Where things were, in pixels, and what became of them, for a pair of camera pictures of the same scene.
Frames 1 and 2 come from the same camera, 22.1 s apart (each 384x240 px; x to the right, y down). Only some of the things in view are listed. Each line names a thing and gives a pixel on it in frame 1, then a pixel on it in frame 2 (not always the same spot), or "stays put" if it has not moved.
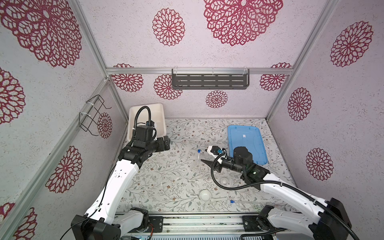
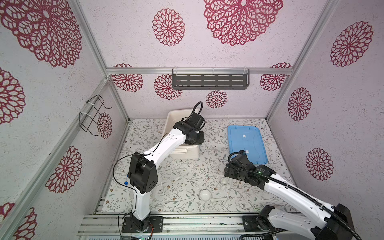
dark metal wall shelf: (210, 78) stays put
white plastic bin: (157, 117) -> (184, 150)
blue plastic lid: (249, 137) stays put
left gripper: (161, 146) -> (201, 140)
